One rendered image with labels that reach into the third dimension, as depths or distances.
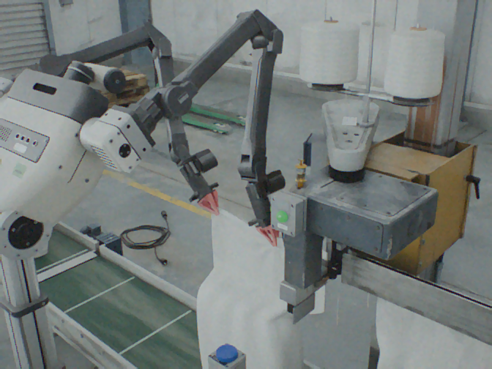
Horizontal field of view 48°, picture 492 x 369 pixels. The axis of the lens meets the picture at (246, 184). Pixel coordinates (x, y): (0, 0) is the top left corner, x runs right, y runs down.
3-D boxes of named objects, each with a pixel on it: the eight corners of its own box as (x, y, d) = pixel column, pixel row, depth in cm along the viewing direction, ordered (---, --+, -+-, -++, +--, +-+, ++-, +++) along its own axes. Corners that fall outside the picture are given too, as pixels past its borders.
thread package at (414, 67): (371, 94, 142) (376, 28, 135) (398, 85, 152) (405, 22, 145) (425, 104, 133) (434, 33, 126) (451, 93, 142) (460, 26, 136)
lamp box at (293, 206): (270, 228, 136) (271, 195, 132) (282, 221, 139) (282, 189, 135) (294, 237, 131) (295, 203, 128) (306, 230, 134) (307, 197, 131)
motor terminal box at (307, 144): (300, 174, 181) (301, 140, 177) (306, 163, 190) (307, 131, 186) (326, 177, 179) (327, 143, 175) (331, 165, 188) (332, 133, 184)
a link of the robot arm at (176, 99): (242, 3, 161) (265, -2, 154) (264, 42, 168) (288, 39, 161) (140, 99, 143) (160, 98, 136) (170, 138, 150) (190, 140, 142)
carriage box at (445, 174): (340, 250, 168) (346, 154, 155) (394, 214, 190) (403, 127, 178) (416, 280, 152) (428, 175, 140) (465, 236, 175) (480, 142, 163)
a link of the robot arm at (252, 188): (239, 184, 165) (250, 181, 161) (256, 177, 169) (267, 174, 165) (247, 206, 166) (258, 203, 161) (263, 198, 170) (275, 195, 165)
